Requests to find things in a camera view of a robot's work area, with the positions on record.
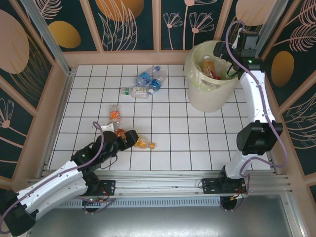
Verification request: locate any red gold label tea bottle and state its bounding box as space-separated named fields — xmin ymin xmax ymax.
xmin=202 ymin=55 xmax=222 ymax=80

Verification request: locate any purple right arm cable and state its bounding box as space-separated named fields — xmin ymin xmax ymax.
xmin=226 ymin=20 xmax=289 ymax=196

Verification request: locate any aluminium corner post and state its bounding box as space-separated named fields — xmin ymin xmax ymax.
xmin=255 ymin=0 xmax=284 ymax=60
xmin=20 ymin=0 xmax=76 ymax=76

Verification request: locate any aluminium mounting rail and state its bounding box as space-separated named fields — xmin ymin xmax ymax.
xmin=27 ymin=169 xmax=296 ymax=199

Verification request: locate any orange juice bottle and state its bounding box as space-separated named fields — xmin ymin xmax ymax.
xmin=115 ymin=128 xmax=157 ymax=151

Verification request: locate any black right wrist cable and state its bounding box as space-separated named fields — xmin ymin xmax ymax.
xmin=226 ymin=63 xmax=241 ymax=79

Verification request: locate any control board with wires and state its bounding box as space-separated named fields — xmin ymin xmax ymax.
xmin=81 ymin=196 xmax=111 ymax=215
xmin=219 ymin=192 xmax=248 ymax=212

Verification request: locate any clear bottle orange label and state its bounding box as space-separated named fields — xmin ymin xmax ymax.
xmin=109 ymin=104 xmax=122 ymax=124

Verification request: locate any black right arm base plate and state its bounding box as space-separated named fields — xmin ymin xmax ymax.
xmin=202 ymin=177 xmax=247 ymax=197

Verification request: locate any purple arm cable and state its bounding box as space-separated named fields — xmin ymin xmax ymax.
xmin=0 ymin=121 xmax=117 ymax=235
xmin=226 ymin=20 xmax=289 ymax=196

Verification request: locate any aluminium side rail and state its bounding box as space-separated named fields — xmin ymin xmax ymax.
xmin=37 ymin=68 xmax=76 ymax=180

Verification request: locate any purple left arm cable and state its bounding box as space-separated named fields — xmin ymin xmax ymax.
xmin=0 ymin=121 xmax=117 ymax=235

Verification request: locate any grey metal sheet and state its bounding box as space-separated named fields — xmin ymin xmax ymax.
xmin=24 ymin=206 xmax=304 ymax=237

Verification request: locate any large blue label water bottle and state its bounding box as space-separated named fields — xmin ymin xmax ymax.
xmin=135 ymin=65 xmax=161 ymax=87

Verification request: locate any white ribbed plastic bin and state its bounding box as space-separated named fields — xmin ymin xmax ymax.
xmin=184 ymin=40 xmax=244 ymax=114

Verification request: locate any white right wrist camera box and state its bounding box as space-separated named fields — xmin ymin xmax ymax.
xmin=233 ymin=28 xmax=244 ymax=48

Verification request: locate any white slotted cable tray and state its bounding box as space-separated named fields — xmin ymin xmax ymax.
xmin=59 ymin=198 xmax=224 ymax=209

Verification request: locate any clear bottle with green cap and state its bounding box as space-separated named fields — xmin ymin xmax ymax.
xmin=121 ymin=86 xmax=152 ymax=100

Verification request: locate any small blue label water bottle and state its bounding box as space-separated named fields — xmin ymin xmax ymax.
xmin=147 ymin=71 xmax=167 ymax=96

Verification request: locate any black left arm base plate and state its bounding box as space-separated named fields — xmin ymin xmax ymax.
xmin=81 ymin=179 xmax=117 ymax=197

